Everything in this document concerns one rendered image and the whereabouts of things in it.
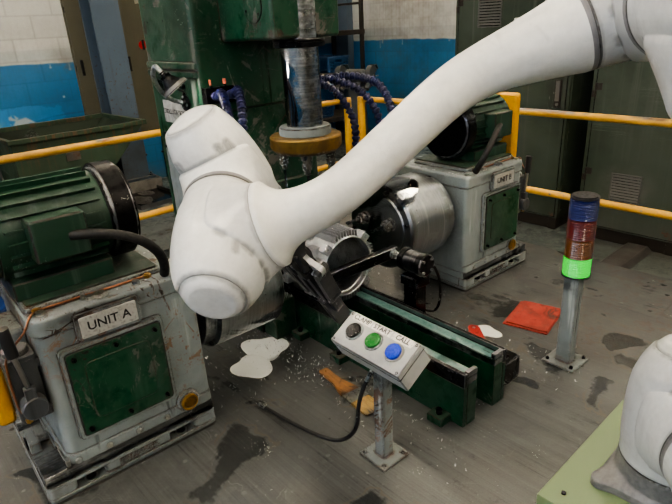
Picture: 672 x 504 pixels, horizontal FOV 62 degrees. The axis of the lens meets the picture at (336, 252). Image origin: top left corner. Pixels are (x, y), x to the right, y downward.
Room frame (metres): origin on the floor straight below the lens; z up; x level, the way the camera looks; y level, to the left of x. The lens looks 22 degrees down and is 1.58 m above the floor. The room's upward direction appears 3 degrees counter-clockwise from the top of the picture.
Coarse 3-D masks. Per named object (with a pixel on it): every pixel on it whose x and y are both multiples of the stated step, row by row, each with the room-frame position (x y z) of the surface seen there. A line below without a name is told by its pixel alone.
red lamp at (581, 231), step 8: (568, 224) 1.14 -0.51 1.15; (576, 224) 1.12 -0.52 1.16; (584, 224) 1.11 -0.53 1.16; (592, 224) 1.11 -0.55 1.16; (568, 232) 1.13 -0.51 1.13; (576, 232) 1.11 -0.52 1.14; (584, 232) 1.11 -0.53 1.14; (592, 232) 1.11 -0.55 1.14; (576, 240) 1.11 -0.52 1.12; (584, 240) 1.11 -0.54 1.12; (592, 240) 1.11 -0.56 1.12
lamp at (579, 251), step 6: (570, 240) 1.12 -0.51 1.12; (594, 240) 1.12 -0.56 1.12; (570, 246) 1.12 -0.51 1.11; (576, 246) 1.11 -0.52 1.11; (582, 246) 1.11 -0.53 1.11; (588, 246) 1.11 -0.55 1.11; (564, 252) 1.14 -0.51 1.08; (570, 252) 1.12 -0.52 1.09; (576, 252) 1.11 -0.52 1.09; (582, 252) 1.11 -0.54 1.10; (588, 252) 1.11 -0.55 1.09; (570, 258) 1.12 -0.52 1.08; (576, 258) 1.11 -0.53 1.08; (582, 258) 1.11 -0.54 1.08; (588, 258) 1.11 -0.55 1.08
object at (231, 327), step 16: (272, 288) 1.11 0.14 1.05; (256, 304) 1.08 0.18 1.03; (272, 304) 1.11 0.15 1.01; (208, 320) 1.02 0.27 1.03; (224, 320) 1.03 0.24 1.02; (240, 320) 1.06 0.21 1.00; (256, 320) 1.10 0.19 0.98; (272, 320) 1.16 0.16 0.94; (208, 336) 1.04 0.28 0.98; (224, 336) 1.05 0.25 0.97
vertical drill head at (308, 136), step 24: (312, 0) 1.37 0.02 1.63; (312, 24) 1.37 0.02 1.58; (312, 48) 1.36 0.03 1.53; (288, 72) 1.36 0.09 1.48; (312, 72) 1.36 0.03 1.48; (288, 96) 1.36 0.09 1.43; (312, 96) 1.36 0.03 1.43; (288, 120) 1.37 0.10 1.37; (312, 120) 1.35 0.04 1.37; (288, 144) 1.31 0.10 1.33; (312, 144) 1.31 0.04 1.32; (336, 144) 1.34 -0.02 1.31
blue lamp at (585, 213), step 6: (570, 198) 1.14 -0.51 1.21; (570, 204) 1.14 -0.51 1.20; (576, 204) 1.12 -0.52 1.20; (582, 204) 1.11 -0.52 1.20; (588, 204) 1.11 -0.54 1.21; (594, 204) 1.11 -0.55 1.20; (570, 210) 1.13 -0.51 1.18; (576, 210) 1.12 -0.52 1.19; (582, 210) 1.11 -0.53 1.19; (588, 210) 1.11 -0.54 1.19; (594, 210) 1.11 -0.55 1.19; (570, 216) 1.13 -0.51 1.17; (576, 216) 1.12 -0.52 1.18; (582, 216) 1.11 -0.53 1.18; (588, 216) 1.11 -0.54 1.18; (594, 216) 1.11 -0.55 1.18
